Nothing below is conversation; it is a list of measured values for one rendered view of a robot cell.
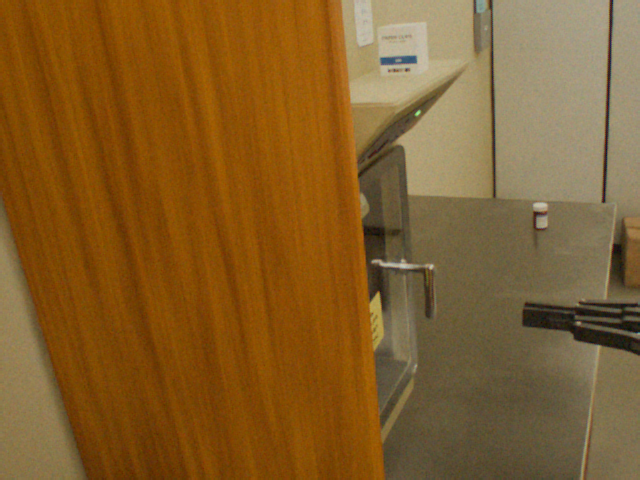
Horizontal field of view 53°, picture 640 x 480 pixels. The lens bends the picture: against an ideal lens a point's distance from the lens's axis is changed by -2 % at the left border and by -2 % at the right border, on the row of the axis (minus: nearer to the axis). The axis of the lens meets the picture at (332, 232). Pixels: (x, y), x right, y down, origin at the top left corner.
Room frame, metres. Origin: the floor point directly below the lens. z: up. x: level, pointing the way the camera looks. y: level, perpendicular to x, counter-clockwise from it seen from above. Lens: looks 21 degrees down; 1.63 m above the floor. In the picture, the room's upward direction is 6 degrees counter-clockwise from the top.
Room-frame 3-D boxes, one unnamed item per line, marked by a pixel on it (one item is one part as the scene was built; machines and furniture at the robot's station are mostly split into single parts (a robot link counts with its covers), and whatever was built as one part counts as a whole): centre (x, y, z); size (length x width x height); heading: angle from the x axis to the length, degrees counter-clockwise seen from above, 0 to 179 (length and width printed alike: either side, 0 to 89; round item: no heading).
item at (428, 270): (0.91, -0.13, 1.17); 0.05 x 0.03 x 0.10; 63
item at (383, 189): (0.83, -0.05, 1.19); 0.30 x 0.01 x 0.40; 153
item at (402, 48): (0.85, -0.12, 1.54); 0.05 x 0.05 x 0.06; 65
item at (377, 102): (0.81, -0.10, 1.46); 0.32 x 0.11 x 0.10; 153
